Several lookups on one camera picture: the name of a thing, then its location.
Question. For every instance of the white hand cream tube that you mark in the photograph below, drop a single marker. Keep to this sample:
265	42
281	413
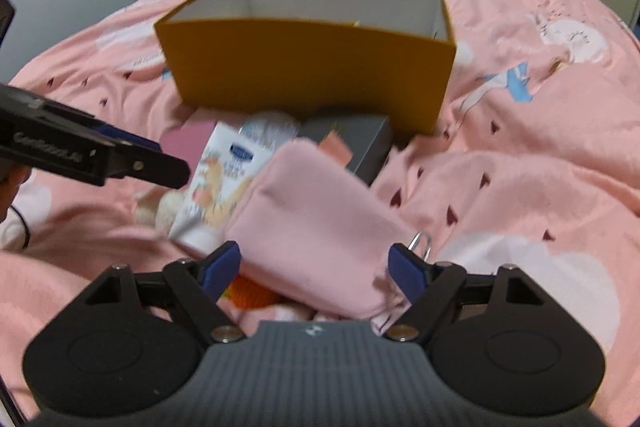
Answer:
220	172

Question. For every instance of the pink printed blanket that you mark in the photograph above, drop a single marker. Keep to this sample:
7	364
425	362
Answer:
525	132

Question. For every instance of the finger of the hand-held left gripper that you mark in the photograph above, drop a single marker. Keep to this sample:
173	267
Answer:
130	138
155	169

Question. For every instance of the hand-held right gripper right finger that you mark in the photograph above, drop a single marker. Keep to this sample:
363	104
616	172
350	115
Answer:
405	272

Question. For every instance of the small clip with metal loop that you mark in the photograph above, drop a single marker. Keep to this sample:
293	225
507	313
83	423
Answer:
429	244

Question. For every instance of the dark grey box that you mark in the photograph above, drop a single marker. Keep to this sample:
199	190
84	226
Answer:
365	142

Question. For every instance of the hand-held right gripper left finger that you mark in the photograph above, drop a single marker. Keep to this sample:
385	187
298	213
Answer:
222	267

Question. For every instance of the pink fabric pouch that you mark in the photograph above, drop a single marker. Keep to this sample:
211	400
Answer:
310	227

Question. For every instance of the orange cardboard box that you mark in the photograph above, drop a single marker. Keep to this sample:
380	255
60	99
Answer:
310	72

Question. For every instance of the pink wallet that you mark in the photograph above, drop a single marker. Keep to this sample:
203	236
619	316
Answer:
185	144

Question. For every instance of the orange crochet doll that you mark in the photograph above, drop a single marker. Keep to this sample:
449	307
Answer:
250	294

